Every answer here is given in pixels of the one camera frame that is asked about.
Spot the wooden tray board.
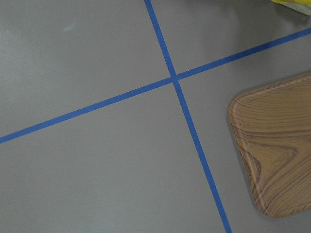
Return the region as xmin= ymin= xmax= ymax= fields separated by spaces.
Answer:
xmin=227 ymin=73 xmax=311 ymax=218

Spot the yellow plastic cup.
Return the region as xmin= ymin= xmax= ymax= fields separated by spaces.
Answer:
xmin=272 ymin=0 xmax=311 ymax=5

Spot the wooden dish rack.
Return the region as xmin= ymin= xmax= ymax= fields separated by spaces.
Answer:
xmin=283 ymin=2 xmax=311 ymax=16

